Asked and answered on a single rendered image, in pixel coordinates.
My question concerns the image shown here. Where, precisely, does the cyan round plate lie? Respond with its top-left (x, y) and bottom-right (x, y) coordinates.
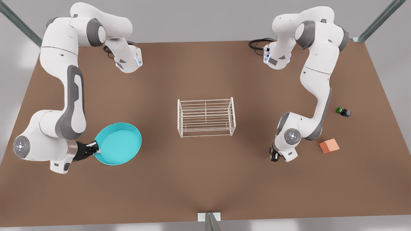
top-left (94, 123), bottom-right (142, 166)

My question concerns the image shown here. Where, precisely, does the orange block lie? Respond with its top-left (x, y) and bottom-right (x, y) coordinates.
top-left (319, 139), bottom-right (340, 154)

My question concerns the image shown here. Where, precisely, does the white wire shelf rack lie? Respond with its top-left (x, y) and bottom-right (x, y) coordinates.
top-left (177, 97), bottom-right (236, 138)

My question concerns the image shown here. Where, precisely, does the silver frame post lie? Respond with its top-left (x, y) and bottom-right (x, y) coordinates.
top-left (0, 2), bottom-right (43, 48)
top-left (197, 212), bottom-right (222, 231)
top-left (352, 0), bottom-right (407, 43)

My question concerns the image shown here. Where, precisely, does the black cable loop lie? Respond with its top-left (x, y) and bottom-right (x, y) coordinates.
top-left (249, 38), bottom-right (276, 57)
top-left (103, 41), bottom-right (135, 60)

